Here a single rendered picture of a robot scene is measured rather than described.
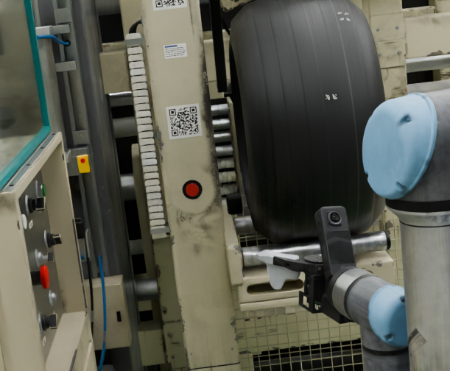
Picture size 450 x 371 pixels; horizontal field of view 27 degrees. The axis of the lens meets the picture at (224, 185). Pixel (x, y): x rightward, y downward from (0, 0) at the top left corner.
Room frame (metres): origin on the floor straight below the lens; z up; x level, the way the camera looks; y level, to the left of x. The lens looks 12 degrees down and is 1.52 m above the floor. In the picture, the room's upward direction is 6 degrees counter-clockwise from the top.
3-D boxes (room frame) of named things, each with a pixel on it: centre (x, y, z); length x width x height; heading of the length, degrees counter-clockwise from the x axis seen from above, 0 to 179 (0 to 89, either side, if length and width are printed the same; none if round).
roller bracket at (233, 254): (2.17, 0.00, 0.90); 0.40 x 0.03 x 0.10; 2
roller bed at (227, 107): (2.55, 0.05, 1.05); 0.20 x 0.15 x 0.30; 92
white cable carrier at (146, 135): (2.11, 0.16, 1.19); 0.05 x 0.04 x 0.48; 2
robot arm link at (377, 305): (1.23, -0.21, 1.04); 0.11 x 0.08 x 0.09; 19
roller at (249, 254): (2.03, -0.19, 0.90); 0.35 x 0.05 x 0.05; 92
